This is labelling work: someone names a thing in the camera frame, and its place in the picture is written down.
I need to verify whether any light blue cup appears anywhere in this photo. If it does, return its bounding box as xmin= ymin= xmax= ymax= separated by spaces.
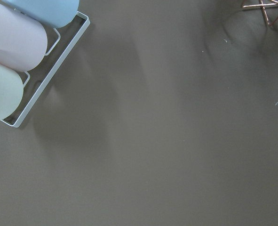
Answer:
xmin=4 ymin=0 xmax=79 ymax=28

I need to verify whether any white wire cup rack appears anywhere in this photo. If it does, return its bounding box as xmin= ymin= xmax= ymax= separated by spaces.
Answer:
xmin=2 ymin=11 xmax=90 ymax=128

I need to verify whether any pink cup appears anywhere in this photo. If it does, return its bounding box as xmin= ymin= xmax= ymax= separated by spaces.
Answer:
xmin=0 ymin=4 xmax=48 ymax=72

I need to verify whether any pale green cup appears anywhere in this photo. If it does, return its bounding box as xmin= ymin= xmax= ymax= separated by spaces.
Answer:
xmin=0 ymin=65 xmax=24 ymax=121

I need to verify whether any copper wire bottle rack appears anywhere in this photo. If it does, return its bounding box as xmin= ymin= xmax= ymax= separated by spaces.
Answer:
xmin=240 ymin=0 xmax=278 ymax=27

